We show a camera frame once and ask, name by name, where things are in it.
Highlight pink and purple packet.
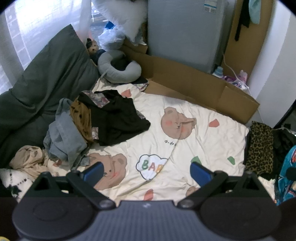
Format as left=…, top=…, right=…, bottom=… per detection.
left=222, top=70, right=249, bottom=90

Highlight white star print cloth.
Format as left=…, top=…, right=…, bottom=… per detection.
left=0, top=168, right=35, bottom=204

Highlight bear print blanket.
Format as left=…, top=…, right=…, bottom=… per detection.
left=42, top=77, right=275, bottom=204

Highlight hanging black garment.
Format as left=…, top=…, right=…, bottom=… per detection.
left=235, top=0, right=251, bottom=42

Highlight tall brown panel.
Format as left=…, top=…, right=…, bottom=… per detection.
left=225, top=0, right=277, bottom=77

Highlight white pillow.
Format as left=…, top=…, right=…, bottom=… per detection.
left=92, top=0, right=148, bottom=43

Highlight hanging mint green garment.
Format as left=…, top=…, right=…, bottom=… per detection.
left=248, top=0, right=262, bottom=25

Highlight white cable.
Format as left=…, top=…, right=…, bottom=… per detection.
left=222, top=53, right=251, bottom=93

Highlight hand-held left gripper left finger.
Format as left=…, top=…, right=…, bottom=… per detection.
left=34, top=162, right=115, bottom=209

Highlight brown cardboard sheet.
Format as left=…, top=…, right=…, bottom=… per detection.
left=121, top=38, right=260, bottom=124

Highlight white curtain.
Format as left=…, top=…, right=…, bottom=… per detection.
left=77, top=0, right=93, bottom=41

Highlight teddy bear plush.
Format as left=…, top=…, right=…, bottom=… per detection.
left=86, top=38, right=100, bottom=56

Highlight dark green bedding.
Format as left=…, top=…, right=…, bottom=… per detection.
left=0, top=24, right=100, bottom=168

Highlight grey neck pillow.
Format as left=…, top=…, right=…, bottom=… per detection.
left=97, top=50, right=142, bottom=83

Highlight beige garment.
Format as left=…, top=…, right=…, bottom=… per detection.
left=9, top=146, right=47, bottom=181

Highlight black shorts with floral trim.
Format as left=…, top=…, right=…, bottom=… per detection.
left=77, top=90, right=151, bottom=146

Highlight white plastic bag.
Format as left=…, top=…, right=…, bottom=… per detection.
left=98, top=27, right=126, bottom=50

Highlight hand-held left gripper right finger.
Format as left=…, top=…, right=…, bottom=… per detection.
left=178, top=162, right=262, bottom=209

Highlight mustard spotted garment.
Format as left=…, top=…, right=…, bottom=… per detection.
left=70, top=100, right=94, bottom=143

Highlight leopard print garment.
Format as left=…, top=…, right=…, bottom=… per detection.
left=245, top=121, right=274, bottom=176

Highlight pile of black clothes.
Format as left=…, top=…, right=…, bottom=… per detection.
left=261, top=125, right=296, bottom=181

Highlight teal cartoon print garment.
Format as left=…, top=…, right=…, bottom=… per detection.
left=275, top=146, right=296, bottom=205

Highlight small floral cloth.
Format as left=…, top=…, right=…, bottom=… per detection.
left=133, top=82, right=149, bottom=93

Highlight blue denim garment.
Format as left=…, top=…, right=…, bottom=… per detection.
left=43, top=98, right=90, bottom=168

